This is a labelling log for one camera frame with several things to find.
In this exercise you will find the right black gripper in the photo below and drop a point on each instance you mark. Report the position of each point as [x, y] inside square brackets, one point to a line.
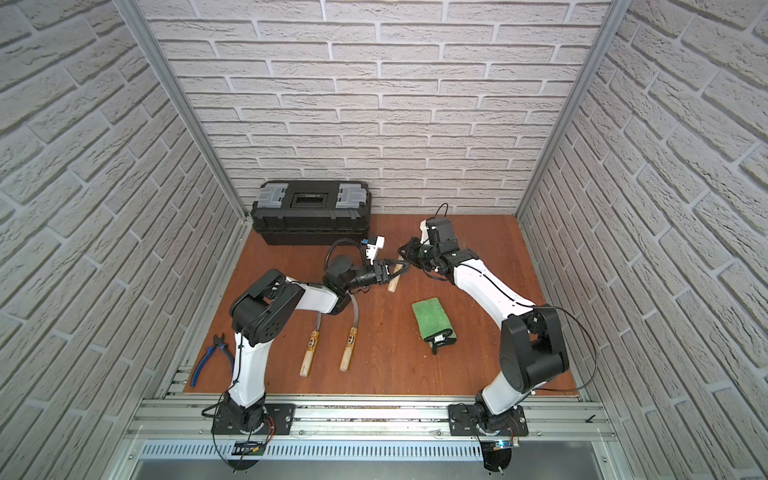
[410, 253]

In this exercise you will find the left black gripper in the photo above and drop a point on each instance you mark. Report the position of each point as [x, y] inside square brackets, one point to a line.
[381, 271]

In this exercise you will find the wooden handle sickle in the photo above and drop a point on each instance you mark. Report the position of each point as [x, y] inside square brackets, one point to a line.
[309, 354]
[352, 337]
[393, 284]

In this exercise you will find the green rag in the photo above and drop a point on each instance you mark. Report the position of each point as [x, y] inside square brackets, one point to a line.
[433, 323]

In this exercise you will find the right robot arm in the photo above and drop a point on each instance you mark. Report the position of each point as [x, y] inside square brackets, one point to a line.
[532, 346]

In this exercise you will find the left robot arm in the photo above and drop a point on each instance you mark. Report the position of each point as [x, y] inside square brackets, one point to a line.
[260, 314]

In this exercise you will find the black plastic toolbox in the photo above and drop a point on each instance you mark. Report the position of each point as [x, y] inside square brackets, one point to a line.
[312, 212]

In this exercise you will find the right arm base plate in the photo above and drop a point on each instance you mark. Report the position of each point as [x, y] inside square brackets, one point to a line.
[487, 420]

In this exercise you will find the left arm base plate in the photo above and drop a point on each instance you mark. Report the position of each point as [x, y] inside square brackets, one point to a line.
[257, 419]

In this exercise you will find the aluminium front rail frame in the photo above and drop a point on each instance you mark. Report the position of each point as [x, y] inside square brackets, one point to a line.
[348, 427]

